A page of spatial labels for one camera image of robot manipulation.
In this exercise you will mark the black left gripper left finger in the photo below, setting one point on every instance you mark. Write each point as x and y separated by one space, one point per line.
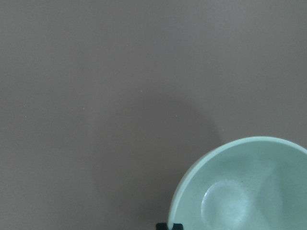
161 226

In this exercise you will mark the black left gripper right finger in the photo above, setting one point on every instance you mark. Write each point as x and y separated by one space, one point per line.
177 226

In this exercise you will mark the green bowl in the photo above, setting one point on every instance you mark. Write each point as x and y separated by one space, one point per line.
255 183

